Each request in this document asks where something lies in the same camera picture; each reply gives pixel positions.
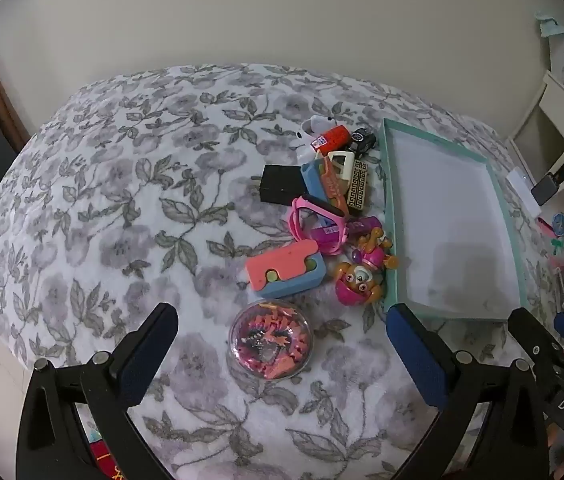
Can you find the black toy car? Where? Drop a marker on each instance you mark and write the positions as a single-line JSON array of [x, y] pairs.
[[362, 141]]

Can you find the blue round badge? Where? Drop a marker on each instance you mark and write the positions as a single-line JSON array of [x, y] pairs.
[[561, 223]]

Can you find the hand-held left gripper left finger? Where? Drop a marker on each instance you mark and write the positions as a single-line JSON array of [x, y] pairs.
[[146, 355]]

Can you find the red glue stick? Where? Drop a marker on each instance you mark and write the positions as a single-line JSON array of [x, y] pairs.
[[334, 137]]

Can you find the orange blue printed toy knife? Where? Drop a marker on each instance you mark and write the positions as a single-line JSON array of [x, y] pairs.
[[312, 180]]

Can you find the clear capsule with pink pieces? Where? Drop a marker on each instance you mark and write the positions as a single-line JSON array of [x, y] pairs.
[[269, 342]]

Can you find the white plush dog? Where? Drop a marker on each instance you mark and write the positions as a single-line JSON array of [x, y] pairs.
[[312, 127]]

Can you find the teal cardboard box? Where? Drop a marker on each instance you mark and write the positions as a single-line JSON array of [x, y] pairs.
[[442, 210]]

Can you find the pink pup figurine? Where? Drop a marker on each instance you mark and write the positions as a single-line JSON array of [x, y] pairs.
[[357, 285]]

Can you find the purple toy piece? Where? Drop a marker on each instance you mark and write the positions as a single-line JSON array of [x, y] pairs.
[[364, 225]]

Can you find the white shelf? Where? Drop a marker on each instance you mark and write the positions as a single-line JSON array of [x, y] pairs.
[[562, 110]]

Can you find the white power strip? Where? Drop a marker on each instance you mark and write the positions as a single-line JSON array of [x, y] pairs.
[[519, 185]]

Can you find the brown wooden frame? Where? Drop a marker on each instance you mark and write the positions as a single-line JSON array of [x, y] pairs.
[[4, 100]]

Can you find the black charger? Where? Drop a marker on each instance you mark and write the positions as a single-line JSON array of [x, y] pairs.
[[282, 185]]

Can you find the grey floral blanket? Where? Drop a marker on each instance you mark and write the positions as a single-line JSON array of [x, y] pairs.
[[111, 185]]

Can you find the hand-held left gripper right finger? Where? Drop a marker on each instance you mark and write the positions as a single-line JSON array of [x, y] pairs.
[[417, 355]]

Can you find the black power adapter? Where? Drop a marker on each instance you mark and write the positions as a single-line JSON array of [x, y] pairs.
[[544, 191]]

